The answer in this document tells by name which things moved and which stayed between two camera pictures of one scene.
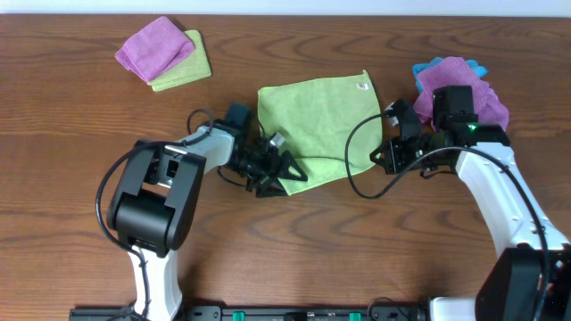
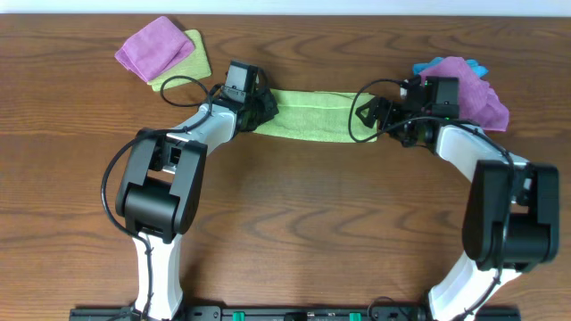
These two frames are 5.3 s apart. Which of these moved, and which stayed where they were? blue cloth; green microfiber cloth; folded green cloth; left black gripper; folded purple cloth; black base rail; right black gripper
Moved: right black gripper; left black gripper; green microfiber cloth
Stayed: black base rail; blue cloth; folded green cloth; folded purple cloth
